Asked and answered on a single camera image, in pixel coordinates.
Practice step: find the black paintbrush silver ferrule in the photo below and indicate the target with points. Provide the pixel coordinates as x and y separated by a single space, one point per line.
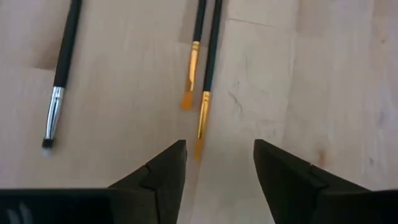
66 46

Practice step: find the black paintbrush gold ferrule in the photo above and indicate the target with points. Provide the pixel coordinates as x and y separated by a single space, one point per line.
199 21
213 46

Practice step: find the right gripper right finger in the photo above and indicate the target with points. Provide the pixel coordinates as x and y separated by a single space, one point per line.
311 199

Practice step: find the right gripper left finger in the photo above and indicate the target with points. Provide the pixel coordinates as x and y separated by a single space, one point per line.
124 205

